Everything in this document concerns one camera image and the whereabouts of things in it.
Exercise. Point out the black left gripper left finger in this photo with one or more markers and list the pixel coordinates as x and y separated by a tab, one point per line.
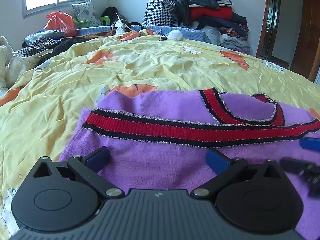
86	170

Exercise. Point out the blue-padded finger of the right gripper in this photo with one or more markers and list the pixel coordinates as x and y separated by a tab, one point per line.
308	143

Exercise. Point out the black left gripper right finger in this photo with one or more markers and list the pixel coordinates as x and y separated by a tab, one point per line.
227	171

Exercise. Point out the purple knit sweater red trim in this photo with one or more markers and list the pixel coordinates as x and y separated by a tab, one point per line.
158	143

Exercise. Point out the pile of folded clothes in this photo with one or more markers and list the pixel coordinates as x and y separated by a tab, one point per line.
233	28

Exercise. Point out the yellow carrot print quilt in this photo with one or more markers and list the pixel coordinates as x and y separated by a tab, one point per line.
48	100

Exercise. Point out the cream white bedding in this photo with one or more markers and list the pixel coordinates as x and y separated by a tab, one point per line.
13	64

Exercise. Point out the black white zigzag cloth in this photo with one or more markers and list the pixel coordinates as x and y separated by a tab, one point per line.
38	46

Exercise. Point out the blue quilted blanket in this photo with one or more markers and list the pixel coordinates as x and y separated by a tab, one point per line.
191	34

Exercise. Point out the white fluffy pompom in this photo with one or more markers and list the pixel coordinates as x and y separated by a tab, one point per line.
175	35

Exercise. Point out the green plastic stool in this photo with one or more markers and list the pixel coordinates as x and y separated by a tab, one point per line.
104	21

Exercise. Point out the orange plastic bag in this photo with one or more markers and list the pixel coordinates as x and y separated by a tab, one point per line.
62	22

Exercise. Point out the floral print pillow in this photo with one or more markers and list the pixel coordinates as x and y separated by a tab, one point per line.
86	12

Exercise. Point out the black white checkered bag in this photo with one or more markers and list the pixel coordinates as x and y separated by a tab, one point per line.
160	12

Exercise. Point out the brown wooden door frame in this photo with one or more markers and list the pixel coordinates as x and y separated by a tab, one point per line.
290	36

